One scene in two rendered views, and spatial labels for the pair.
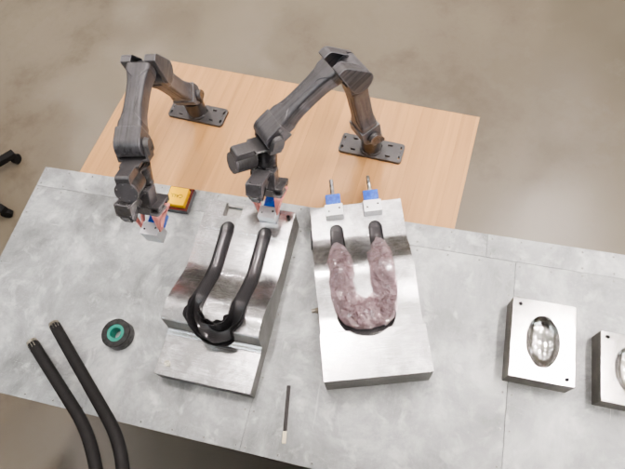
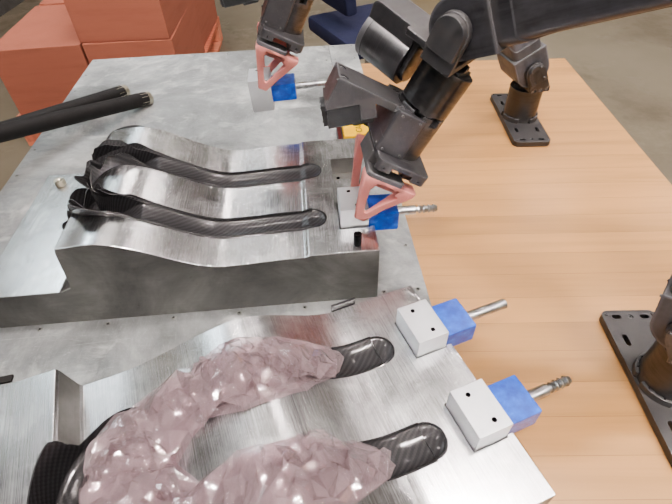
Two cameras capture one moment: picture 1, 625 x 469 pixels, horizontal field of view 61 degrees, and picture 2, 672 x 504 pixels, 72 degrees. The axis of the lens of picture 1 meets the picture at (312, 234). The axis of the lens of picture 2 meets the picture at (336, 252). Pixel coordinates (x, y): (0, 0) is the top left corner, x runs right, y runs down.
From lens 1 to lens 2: 1.06 m
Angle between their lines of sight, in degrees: 39
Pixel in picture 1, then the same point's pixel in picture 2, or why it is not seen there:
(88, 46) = not seen: hidden behind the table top
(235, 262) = (242, 200)
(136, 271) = (233, 137)
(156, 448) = not seen: hidden behind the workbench
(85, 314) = (166, 117)
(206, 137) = (483, 137)
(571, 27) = not seen: outside the picture
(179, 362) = (61, 195)
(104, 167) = (377, 76)
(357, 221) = (421, 391)
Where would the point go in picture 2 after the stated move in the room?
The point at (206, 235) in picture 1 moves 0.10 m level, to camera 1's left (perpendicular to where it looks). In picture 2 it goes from (285, 154) to (261, 126)
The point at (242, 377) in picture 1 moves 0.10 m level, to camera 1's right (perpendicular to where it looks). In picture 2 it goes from (13, 278) to (17, 335)
